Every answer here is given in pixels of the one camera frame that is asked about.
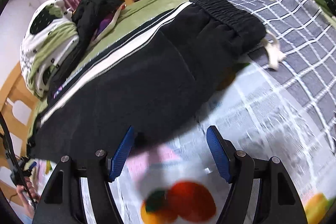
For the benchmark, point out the black pants with white stripes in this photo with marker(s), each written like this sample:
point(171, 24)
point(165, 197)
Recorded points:
point(151, 80)

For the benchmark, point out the black jacket pile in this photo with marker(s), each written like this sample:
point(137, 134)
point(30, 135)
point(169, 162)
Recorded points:
point(87, 17)

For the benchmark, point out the folded white green quilt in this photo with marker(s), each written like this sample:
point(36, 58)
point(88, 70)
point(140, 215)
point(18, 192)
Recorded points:
point(50, 38)

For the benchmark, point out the wooden bed frame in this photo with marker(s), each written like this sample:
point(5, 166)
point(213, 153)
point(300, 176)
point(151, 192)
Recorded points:
point(184, 157)

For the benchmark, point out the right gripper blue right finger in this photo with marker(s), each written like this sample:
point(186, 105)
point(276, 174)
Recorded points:
point(223, 153)

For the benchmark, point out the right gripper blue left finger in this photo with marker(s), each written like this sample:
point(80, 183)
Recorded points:
point(117, 161)

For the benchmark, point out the fruit print grid blanket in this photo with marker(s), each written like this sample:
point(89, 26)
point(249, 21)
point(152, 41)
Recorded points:
point(288, 113)

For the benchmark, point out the person left hand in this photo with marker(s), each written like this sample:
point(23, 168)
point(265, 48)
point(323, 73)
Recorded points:
point(24, 197)

